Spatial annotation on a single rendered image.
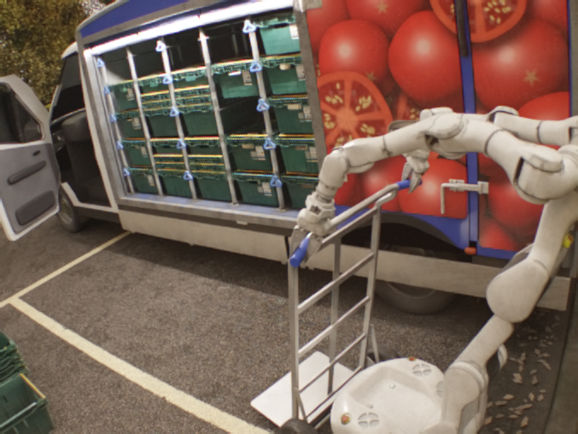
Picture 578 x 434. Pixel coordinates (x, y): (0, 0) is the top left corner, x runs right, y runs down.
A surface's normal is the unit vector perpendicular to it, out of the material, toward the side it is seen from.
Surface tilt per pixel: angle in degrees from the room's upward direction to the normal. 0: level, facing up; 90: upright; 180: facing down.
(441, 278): 90
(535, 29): 90
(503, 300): 89
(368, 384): 68
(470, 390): 90
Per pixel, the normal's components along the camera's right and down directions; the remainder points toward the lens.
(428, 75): -0.58, 0.40
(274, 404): -0.04, -0.87
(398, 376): -0.76, 0.11
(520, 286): -0.77, 0.34
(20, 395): 0.76, 0.06
